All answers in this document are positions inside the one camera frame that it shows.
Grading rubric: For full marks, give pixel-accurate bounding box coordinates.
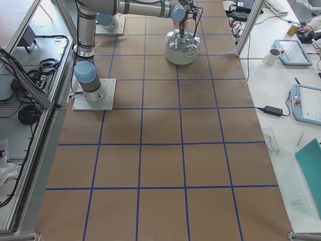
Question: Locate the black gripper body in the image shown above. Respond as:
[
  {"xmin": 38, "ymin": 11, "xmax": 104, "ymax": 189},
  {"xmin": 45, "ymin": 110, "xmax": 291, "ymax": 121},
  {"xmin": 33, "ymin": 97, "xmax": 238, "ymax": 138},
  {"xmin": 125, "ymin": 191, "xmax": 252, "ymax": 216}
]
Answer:
[{"xmin": 179, "ymin": 1, "xmax": 203, "ymax": 28}]

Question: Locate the white mug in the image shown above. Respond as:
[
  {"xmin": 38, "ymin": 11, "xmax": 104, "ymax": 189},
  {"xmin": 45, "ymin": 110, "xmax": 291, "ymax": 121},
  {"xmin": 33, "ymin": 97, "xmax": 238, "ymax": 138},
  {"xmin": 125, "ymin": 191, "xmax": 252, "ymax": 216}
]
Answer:
[{"xmin": 262, "ymin": 48, "xmax": 280, "ymax": 66}]

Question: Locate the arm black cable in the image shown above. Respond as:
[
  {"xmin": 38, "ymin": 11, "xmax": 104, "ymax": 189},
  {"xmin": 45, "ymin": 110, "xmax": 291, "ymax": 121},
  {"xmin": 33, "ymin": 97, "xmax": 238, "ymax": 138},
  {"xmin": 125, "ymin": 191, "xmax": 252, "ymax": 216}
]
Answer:
[{"xmin": 191, "ymin": 7, "xmax": 204, "ymax": 38}]

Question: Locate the near teach pendant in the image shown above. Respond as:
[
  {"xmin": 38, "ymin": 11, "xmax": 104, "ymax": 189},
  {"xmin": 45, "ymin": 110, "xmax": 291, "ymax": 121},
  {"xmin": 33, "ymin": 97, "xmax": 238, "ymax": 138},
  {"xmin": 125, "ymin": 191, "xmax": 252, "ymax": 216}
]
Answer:
[{"xmin": 290, "ymin": 84, "xmax": 320, "ymax": 126}]

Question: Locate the teach pendant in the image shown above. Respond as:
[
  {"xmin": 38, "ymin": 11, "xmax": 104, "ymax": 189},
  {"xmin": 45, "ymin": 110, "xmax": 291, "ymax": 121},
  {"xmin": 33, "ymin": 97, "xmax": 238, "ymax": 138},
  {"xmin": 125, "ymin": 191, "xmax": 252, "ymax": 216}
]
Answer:
[
  {"xmin": 274, "ymin": 40, "xmax": 312, "ymax": 67},
  {"xmin": 290, "ymin": 84, "xmax": 320, "ymax": 126}
]

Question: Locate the aluminium frame post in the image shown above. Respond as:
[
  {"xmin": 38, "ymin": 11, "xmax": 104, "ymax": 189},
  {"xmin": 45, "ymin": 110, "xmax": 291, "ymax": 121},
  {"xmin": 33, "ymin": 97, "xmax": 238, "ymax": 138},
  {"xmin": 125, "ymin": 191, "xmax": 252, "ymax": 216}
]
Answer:
[{"xmin": 234, "ymin": 0, "xmax": 265, "ymax": 57}]

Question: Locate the teal folder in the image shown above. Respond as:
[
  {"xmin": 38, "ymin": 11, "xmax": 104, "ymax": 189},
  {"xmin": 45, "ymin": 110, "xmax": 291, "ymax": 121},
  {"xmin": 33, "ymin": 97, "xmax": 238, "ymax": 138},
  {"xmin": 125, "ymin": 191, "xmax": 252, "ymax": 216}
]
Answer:
[{"xmin": 295, "ymin": 138, "xmax": 320, "ymax": 215}]

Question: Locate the yellow can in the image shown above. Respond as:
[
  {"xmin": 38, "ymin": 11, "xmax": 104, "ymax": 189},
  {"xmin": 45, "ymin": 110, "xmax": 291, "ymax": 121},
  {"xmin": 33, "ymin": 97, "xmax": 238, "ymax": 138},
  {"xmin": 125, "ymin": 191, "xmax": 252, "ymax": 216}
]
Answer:
[{"xmin": 286, "ymin": 23, "xmax": 300, "ymax": 36}]

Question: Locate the clear plastic holder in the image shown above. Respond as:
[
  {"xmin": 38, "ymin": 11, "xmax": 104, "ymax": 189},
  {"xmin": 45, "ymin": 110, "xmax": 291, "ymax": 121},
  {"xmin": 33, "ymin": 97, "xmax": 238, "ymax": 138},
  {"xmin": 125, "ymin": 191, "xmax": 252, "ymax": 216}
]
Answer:
[{"xmin": 262, "ymin": 127, "xmax": 280, "ymax": 154}]

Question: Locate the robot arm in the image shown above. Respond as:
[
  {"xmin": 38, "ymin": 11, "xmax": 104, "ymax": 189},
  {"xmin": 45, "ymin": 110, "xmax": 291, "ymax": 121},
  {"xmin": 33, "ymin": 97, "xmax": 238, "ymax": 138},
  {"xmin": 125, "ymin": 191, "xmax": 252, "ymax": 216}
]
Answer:
[
  {"xmin": 96, "ymin": 13, "xmax": 118, "ymax": 30},
  {"xmin": 74, "ymin": 1, "xmax": 201, "ymax": 109}
]

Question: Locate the pale green cooking pot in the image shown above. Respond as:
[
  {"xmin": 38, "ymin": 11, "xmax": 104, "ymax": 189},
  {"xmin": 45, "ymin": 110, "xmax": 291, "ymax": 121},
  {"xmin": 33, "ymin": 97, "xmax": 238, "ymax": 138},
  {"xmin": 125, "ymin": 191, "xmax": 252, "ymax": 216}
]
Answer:
[{"xmin": 165, "ymin": 29, "xmax": 201, "ymax": 65}]

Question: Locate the pink bowl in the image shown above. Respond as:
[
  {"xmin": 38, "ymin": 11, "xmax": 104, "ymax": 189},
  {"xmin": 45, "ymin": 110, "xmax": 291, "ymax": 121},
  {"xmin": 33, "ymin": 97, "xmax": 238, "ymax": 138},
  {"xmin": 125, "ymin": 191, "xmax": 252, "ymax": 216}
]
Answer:
[{"xmin": 173, "ymin": 20, "xmax": 189, "ymax": 29}]

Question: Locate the black power adapter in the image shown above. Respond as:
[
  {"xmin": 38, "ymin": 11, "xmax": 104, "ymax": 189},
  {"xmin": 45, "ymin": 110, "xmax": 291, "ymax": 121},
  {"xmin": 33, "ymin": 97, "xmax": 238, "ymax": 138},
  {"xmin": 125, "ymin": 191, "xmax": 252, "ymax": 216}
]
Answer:
[{"xmin": 255, "ymin": 105, "xmax": 289, "ymax": 117}]

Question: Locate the far teach pendant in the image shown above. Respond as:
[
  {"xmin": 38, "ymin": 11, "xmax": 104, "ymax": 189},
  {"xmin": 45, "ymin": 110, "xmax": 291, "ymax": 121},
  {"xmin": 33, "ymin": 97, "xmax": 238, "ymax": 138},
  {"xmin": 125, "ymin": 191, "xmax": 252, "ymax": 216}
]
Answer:
[{"xmin": 274, "ymin": 40, "xmax": 312, "ymax": 67}]

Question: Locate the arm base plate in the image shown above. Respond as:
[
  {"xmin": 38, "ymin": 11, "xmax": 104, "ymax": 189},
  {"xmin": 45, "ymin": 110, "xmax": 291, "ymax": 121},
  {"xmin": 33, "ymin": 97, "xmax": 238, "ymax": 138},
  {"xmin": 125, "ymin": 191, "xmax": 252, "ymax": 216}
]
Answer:
[
  {"xmin": 73, "ymin": 79, "xmax": 116, "ymax": 111},
  {"xmin": 95, "ymin": 13, "xmax": 126, "ymax": 35}
]

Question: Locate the glass pot lid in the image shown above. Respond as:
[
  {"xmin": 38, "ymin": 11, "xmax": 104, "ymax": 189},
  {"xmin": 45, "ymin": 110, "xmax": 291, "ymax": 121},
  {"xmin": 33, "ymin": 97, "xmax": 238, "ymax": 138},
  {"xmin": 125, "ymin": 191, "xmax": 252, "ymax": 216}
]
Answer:
[{"xmin": 165, "ymin": 29, "xmax": 200, "ymax": 52}]

